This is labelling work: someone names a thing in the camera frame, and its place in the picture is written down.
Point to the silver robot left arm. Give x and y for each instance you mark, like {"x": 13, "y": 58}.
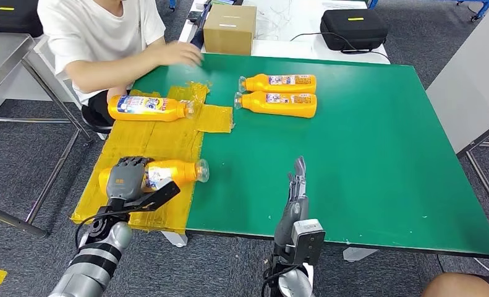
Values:
{"x": 92, "y": 262}

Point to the orange detergent bottle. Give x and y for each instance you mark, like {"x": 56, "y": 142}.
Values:
{"x": 277, "y": 110}
{"x": 178, "y": 172}
{"x": 260, "y": 85}
{"x": 174, "y": 110}

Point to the green top table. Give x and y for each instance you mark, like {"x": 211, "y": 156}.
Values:
{"x": 350, "y": 164}

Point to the person's left hand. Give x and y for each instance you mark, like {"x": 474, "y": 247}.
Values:
{"x": 118, "y": 91}

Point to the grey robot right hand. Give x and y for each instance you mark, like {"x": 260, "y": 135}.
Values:
{"x": 295, "y": 213}

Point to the person's knee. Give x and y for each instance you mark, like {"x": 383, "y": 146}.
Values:
{"x": 449, "y": 287}

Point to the black zip case yellow tag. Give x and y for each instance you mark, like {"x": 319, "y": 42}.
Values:
{"x": 350, "y": 32}
{"x": 10, "y": 20}

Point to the dark blue folder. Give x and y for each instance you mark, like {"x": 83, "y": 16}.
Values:
{"x": 197, "y": 39}

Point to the pale grey table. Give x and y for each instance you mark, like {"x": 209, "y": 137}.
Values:
{"x": 469, "y": 82}

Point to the black round stool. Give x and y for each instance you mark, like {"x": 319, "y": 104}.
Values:
{"x": 92, "y": 125}

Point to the person's right hand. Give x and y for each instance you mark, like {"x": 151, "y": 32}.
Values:
{"x": 180, "y": 54}

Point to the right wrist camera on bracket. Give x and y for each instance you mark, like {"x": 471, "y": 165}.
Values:
{"x": 307, "y": 237}

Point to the person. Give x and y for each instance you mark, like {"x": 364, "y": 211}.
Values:
{"x": 96, "y": 37}

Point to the brown cardboard box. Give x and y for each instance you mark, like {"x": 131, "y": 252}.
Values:
{"x": 227, "y": 32}

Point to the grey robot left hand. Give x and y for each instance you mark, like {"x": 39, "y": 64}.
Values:
{"x": 125, "y": 182}

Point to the black smartphone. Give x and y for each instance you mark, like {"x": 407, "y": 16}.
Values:
{"x": 193, "y": 16}

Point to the yellow taped sheet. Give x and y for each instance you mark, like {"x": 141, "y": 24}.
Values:
{"x": 154, "y": 139}

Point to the white table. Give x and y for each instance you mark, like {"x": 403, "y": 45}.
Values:
{"x": 285, "y": 49}

